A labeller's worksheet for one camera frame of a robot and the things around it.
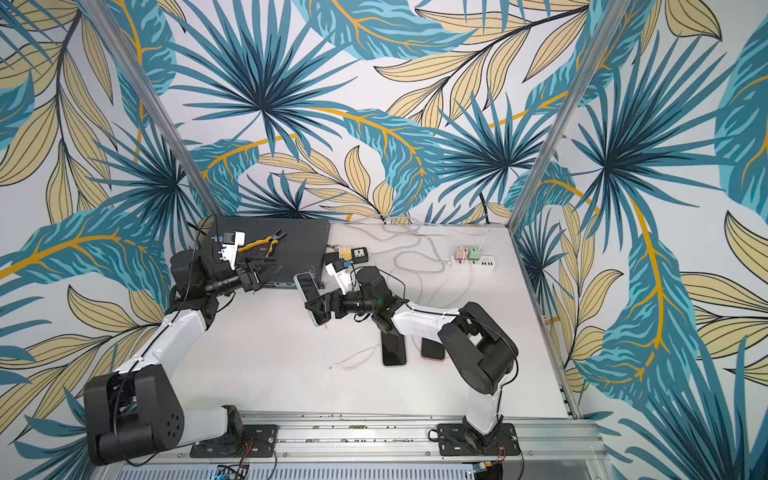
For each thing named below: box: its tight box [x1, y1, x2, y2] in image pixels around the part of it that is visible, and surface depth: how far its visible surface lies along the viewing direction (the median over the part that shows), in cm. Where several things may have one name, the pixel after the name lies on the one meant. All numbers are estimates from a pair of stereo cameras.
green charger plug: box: [468, 247, 482, 261], surface depth 106 cm
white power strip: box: [450, 255, 497, 272], surface depth 108 cm
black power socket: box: [352, 247, 369, 264], surface depth 110 cm
